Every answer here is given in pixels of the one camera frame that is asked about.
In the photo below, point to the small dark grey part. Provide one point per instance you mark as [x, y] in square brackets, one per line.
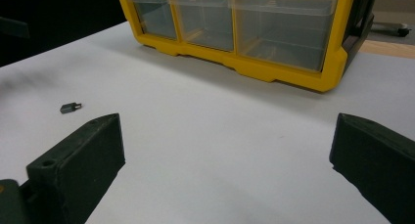
[68, 108]

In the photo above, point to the dark blurred object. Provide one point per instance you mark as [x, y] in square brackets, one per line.
[13, 27]

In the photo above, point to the wooden table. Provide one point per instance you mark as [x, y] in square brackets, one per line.
[388, 49]

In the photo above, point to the black curtain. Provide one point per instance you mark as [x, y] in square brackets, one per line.
[65, 8]

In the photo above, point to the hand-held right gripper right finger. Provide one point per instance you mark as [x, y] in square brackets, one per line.
[375, 165]

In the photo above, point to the clear plastic drawer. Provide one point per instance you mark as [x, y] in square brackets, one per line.
[284, 35]

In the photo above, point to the grid of clear drawers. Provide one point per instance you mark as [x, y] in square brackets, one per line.
[205, 25]

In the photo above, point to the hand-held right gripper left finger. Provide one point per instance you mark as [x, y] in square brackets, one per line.
[75, 171]

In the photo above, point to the yellow black drawer organizer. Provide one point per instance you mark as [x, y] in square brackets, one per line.
[293, 79]

